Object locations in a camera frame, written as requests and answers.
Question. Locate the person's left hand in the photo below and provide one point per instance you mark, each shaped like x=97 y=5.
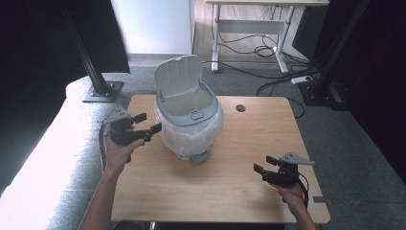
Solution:
x=119 y=155

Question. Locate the grey pedal trash bin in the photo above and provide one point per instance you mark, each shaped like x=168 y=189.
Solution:
x=185 y=96

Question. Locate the white panel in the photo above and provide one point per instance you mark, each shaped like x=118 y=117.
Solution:
x=153 y=25

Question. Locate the white desk frame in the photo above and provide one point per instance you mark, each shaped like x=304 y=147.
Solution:
x=252 y=25

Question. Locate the black metal stand with base plate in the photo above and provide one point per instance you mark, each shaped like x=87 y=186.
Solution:
x=95 y=73

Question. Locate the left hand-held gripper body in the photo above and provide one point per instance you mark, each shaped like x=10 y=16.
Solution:
x=123 y=127

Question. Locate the black curtain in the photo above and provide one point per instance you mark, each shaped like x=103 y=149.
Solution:
x=376 y=80
x=48 y=48

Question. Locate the black stand base box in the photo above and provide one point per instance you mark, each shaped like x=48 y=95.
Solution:
x=325 y=96

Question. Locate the white power strip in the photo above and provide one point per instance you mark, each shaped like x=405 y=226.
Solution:
x=301 y=79

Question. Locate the person's right hand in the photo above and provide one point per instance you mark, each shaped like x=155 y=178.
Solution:
x=290 y=195

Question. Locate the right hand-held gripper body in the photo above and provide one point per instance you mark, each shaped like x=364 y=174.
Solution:
x=285 y=171

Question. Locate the white plastic bin liner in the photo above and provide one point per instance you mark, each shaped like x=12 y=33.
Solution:
x=191 y=137

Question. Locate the black metal stand post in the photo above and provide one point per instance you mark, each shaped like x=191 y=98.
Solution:
x=341 y=41

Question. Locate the black computer case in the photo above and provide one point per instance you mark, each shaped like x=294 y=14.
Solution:
x=311 y=30

